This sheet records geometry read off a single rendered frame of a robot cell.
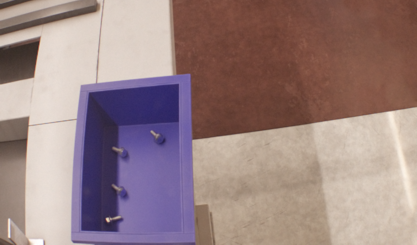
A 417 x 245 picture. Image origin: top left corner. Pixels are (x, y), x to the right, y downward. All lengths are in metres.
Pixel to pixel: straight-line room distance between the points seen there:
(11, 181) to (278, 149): 1.04
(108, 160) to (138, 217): 0.10
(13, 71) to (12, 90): 0.13
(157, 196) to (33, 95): 0.28
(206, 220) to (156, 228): 0.47
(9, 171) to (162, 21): 0.37
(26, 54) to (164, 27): 0.30
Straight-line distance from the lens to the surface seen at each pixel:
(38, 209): 0.80
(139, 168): 0.79
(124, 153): 0.79
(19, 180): 0.92
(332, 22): 2.10
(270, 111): 1.84
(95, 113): 0.80
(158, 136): 0.79
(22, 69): 1.06
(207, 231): 1.19
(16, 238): 0.74
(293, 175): 1.72
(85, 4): 1.00
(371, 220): 1.68
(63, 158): 0.83
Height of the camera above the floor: 1.51
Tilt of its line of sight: 55 degrees down
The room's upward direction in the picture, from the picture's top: 7 degrees counter-clockwise
